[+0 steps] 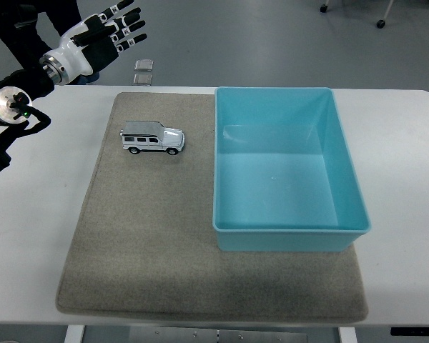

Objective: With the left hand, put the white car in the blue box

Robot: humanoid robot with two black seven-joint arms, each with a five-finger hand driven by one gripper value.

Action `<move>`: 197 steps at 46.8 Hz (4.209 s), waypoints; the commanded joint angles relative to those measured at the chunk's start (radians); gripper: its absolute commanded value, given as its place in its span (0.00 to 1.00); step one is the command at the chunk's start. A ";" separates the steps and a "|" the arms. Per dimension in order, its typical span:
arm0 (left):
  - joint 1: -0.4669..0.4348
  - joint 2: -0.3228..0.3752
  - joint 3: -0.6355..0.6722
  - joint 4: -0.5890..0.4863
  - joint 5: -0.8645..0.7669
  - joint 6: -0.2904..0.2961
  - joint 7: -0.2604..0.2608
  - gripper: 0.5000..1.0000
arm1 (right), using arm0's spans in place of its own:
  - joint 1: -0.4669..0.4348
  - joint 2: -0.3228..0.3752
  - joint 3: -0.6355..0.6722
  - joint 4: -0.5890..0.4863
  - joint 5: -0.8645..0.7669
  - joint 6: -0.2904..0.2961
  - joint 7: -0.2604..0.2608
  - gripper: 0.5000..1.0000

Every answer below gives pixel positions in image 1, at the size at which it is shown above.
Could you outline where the white toy car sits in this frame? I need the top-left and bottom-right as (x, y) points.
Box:
(119, 120), (185, 156)

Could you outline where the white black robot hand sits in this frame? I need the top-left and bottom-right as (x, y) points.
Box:
(56, 0), (148, 78)

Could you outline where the blue plastic box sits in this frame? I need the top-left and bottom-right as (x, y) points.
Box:
(212, 86), (372, 253)

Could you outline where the grey-brown felt mat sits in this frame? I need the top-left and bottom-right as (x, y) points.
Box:
(55, 91), (369, 322)

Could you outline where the black table control panel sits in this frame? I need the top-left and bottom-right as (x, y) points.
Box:
(390, 327), (429, 337)

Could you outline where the white table leg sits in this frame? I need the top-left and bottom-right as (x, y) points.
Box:
(338, 327), (358, 343)
(64, 325), (85, 343)

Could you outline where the grey metal plate with screws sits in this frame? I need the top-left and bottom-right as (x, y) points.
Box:
(128, 325), (308, 343)

